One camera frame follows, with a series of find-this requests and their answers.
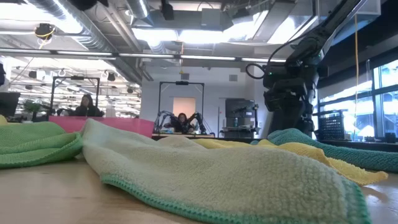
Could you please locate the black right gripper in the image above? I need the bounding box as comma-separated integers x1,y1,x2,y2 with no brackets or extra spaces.
262,63,318,91

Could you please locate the teal microfiber towel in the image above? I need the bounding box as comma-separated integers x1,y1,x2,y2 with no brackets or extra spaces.
250,128,398,174

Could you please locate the pale green microfiber towel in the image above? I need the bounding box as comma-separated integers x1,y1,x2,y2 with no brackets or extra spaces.
80,118,373,224

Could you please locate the bright green microfiber towel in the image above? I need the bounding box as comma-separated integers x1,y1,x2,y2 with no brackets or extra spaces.
0,121,84,170

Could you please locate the black equipment cabinet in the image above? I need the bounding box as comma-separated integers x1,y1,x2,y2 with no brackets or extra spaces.
222,98,261,139

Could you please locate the black plastic crate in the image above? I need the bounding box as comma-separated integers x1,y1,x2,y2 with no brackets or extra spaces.
317,111,349,141

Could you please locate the person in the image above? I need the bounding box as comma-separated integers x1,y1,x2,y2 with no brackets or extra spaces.
73,94,104,118
172,112,196,134

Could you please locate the background wooden table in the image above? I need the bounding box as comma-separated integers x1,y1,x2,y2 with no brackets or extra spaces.
151,133,216,139

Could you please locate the pink plastic bin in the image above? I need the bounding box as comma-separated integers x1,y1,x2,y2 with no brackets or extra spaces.
49,115,155,139

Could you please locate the green potted plant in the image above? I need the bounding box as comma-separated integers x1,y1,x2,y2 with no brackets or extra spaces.
23,100,42,122

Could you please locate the black computer monitor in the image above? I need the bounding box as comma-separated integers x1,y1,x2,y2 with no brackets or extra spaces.
0,91,21,118

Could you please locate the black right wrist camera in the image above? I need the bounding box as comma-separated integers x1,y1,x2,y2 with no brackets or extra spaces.
263,78,308,113

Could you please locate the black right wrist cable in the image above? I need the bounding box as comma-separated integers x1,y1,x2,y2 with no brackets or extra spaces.
244,30,313,80

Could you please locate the yellow hanging cable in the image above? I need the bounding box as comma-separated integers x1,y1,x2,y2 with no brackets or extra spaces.
353,14,360,141

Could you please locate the black background rig frame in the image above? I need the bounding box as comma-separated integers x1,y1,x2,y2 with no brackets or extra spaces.
157,80,205,134
49,75,101,118

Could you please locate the black overhead camera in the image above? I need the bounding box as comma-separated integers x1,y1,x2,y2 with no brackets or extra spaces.
160,0,175,21

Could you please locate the black ceiling cable reel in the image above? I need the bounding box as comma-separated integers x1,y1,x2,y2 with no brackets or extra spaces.
34,22,57,40

